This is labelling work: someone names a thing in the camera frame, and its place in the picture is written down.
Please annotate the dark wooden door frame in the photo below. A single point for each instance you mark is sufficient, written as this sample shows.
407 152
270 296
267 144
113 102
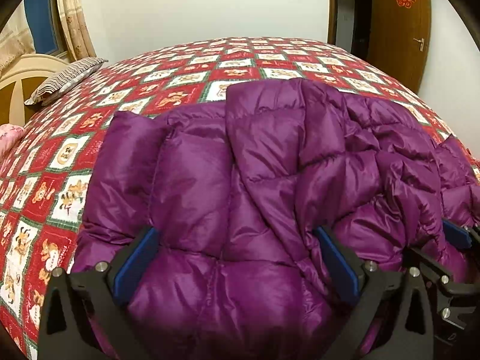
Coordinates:
350 25

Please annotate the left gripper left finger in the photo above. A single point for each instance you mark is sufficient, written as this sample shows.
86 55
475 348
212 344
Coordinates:
102 293

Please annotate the brown wooden door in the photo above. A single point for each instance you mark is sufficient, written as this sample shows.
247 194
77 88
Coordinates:
392 48

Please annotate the grey striped pillow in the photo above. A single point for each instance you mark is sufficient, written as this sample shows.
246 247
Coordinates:
65 80

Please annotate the blue window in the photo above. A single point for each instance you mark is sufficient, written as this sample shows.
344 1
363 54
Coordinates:
39 18

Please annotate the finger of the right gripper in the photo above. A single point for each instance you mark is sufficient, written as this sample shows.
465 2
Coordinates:
454 306
460 237

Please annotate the purple down jacket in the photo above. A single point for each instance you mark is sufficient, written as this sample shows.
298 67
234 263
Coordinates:
235 189

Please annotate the red checkered bed sheet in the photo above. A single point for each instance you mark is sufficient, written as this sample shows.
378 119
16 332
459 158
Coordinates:
45 176

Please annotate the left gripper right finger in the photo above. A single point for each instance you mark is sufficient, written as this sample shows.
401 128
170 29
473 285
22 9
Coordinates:
363 286

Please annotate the metal door handle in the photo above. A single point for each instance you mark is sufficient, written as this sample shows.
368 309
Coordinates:
421 43

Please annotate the pink floral pillow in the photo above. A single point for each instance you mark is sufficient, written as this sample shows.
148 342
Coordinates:
9 135

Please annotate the beige floral curtain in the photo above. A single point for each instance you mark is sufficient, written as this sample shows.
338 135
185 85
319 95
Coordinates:
76 34

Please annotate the cream wooden headboard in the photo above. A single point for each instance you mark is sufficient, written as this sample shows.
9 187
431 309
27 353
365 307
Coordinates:
20 81

